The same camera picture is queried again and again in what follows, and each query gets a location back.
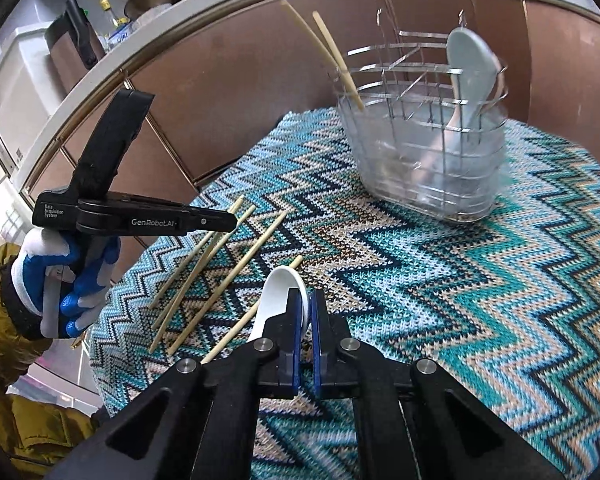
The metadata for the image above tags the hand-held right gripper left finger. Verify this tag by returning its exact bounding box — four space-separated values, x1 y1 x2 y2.
45 287 303 480

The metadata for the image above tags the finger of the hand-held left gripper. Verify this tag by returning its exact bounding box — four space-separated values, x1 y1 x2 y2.
181 204 239 235

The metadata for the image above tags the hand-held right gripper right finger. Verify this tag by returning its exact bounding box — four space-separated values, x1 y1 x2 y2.
310 289 566 480

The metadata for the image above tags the group of wooden chopsticks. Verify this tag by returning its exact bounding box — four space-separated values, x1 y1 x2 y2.
149 196 305 365

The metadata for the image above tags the white ceramic spoon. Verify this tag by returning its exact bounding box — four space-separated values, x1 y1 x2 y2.
420 26 498 186
247 266 313 346

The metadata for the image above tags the wire utensil holder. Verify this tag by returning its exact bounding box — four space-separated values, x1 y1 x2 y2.
334 7 511 224

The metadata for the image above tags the wooden chopstick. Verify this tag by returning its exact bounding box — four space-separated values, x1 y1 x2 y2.
280 0 367 112
312 10 356 96

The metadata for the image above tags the person's left forearm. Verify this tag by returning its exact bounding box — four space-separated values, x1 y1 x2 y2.
0 244 53 343

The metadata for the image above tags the person's left hand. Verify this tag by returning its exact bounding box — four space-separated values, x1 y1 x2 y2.
11 230 122 340

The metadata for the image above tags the zigzag knitted cloth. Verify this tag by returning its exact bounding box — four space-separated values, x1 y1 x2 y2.
87 107 600 480

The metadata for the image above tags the white storage unit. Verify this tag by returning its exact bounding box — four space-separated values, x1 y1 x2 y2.
0 25 66 181

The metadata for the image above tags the clear bottle blue label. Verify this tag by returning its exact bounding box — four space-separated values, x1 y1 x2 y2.
97 0 131 43

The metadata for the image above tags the mustard jacket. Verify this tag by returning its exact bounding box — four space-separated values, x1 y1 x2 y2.
0 332 103 466

